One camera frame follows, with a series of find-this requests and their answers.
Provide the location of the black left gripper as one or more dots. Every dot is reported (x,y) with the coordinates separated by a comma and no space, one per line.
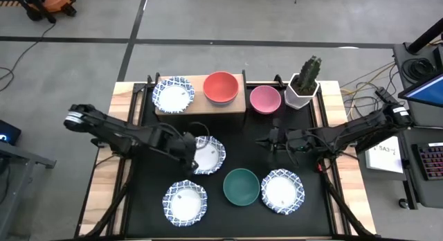
(167,142)

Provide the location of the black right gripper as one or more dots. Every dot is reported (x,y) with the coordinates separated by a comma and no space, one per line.
(284,144)

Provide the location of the blue patterned paper bowl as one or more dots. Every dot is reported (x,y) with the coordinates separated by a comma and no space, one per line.
(282,192)
(173,97)
(185,204)
(211,158)

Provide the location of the pink bowl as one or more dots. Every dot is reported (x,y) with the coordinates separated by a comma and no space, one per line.
(265,99)

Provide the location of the teal ceramic bowl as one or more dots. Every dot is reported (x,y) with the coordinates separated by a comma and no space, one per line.
(241,187)

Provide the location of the red bowl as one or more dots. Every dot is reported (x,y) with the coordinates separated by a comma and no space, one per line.
(221,86)

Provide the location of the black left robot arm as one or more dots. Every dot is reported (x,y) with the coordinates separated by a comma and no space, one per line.
(110,128)

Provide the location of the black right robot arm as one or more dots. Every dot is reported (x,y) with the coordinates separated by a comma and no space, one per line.
(363,128)

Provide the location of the wooden shelf with black legs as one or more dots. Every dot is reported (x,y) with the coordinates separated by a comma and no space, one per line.
(207,109)

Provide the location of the black table mat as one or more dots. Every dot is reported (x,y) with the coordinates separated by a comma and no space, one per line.
(242,137)

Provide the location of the white plant pot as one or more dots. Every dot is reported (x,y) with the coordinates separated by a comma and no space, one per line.
(294,100)

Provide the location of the green cactus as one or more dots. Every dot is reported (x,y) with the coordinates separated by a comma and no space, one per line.
(308,75)

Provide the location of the white paper sheet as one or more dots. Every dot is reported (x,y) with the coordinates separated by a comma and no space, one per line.
(384,159)

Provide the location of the black power strip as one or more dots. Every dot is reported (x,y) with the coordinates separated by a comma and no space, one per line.
(384,94)

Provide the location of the grey desk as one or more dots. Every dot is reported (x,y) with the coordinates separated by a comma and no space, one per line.
(425,192)

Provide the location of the black keyboard with coloured keys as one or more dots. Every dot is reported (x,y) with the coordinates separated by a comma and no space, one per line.
(432,161)

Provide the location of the monitor with blue screen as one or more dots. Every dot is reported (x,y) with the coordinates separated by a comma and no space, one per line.
(427,92)

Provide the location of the grey metal stand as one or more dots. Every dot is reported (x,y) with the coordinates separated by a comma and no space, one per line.
(20,154)

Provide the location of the black device with blue light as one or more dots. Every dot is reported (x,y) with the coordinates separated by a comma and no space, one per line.
(8,132)

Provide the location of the black pole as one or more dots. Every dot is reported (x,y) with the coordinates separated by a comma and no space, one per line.
(427,36)

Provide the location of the orange shop vacuum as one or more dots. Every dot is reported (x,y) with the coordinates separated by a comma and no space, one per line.
(55,0)

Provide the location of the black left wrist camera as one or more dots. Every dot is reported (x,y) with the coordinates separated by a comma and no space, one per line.
(190,142)

